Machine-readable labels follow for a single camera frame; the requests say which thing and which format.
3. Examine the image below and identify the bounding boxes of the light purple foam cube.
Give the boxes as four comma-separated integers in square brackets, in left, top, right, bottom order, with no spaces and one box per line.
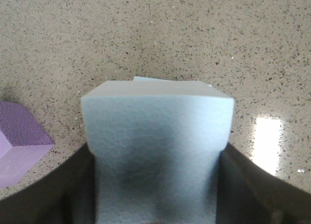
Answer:
[0,101,55,188]

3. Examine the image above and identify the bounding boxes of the light blue cracked foam cube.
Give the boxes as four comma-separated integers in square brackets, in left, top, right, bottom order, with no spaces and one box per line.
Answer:
[133,76,212,88]

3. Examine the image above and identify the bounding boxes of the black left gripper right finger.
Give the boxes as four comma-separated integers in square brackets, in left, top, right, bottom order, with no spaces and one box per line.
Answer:
[216,144,311,224]

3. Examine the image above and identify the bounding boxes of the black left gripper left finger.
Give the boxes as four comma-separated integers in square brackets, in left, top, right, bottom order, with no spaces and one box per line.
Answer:
[0,144,95,224]

